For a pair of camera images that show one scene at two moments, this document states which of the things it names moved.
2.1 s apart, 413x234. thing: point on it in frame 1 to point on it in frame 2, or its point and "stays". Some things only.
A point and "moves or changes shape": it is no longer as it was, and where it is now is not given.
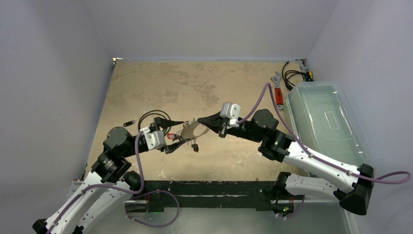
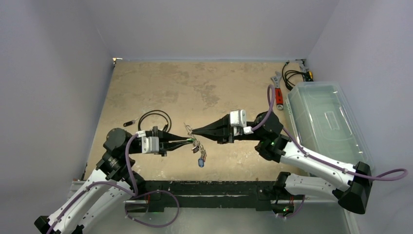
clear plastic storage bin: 322,118 stays
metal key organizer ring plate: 187,131 moves or changes shape
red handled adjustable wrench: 278,91 stays
